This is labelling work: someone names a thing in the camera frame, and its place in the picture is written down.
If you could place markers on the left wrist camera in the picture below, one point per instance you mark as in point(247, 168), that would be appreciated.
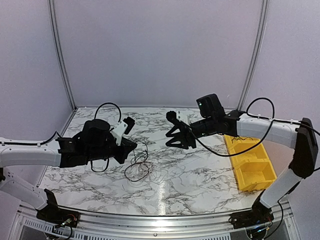
point(122, 128)

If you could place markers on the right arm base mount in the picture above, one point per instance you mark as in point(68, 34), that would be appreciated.
point(257, 214)

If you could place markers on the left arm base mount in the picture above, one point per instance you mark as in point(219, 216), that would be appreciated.
point(52, 213)

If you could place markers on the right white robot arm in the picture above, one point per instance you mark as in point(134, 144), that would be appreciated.
point(297, 135)

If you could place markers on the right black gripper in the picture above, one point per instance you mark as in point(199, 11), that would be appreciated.
point(183, 141)

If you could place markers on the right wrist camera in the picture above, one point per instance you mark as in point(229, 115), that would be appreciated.
point(177, 117)

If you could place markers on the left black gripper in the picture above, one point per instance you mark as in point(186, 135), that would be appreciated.
point(126, 149)

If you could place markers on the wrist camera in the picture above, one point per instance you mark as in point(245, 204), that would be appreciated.
point(177, 117)
point(122, 128)

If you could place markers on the right aluminium frame post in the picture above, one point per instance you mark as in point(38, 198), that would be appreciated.
point(261, 26)

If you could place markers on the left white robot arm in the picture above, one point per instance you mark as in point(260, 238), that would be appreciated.
point(28, 153)

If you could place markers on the yellow three-compartment bin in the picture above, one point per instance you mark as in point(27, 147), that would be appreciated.
point(253, 170)

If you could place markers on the left aluminium frame post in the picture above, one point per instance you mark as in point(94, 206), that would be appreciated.
point(59, 53)

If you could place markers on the front aluminium rail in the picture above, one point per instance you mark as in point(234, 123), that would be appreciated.
point(108, 226)

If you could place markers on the aluminium frame post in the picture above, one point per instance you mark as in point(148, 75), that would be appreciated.
point(59, 53)
point(261, 26)

